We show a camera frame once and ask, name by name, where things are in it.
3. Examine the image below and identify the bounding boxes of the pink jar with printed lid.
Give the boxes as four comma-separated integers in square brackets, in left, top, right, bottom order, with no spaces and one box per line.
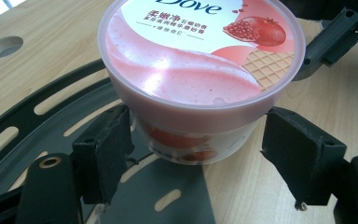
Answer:
[97,0,308,166]

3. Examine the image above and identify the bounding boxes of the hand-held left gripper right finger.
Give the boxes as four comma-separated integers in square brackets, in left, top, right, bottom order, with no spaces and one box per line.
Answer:
[260,106,348,207]

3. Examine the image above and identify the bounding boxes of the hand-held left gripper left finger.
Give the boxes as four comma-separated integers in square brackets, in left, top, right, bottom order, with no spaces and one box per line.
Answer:
[72,104,135,205]

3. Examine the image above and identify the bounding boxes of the black slotted corner shelf tray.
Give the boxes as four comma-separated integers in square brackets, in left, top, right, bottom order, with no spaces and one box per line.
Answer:
[0,58,217,224]

